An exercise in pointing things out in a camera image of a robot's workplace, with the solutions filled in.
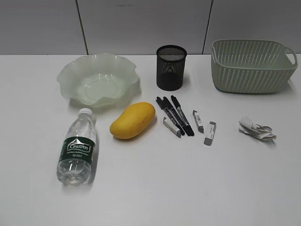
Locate yellow mango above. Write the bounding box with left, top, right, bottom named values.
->
left=110, top=102, right=156, bottom=139

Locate black marker pen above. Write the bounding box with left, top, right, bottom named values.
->
left=171, top=95, right=195, bottom=136
left=156, top=97, right=185, bottom=135
left=163, top=97, right=192, bottom=136

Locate grey white eraser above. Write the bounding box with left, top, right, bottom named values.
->
left=163, top=117, right=182, bottom=138
left=204, top=121, right=216, bottom=146

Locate clear water bottle green label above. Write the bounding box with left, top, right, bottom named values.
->
left=56, top=108, right=96, bottom=186

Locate white waste paper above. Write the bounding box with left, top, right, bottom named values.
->
left=238, top=117, right=277, bottom=141

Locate grey white eraser barcode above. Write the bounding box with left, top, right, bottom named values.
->
left=192, top=110, right=204, bottom=133

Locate black mesh pen holder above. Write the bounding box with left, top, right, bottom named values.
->
left=156, top=45, right=187, bottom=91

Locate frosted green wavy glass plate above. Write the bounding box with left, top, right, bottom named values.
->
left=57, top=53, right=140, bottom=107

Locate pale green plastic basket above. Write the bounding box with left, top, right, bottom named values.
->
left=211, top=39, right=298, bottom=94

